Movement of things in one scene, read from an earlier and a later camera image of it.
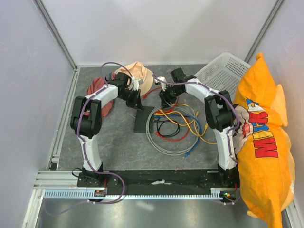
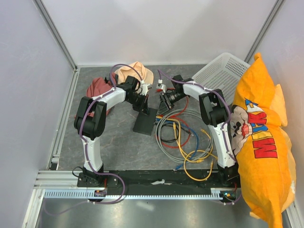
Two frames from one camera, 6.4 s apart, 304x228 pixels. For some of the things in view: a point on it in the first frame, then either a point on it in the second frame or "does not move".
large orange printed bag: (264, 150) does not move
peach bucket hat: (137, 70) does not move
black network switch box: (141, 118) does not move
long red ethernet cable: (146, 94) → (172, 116)
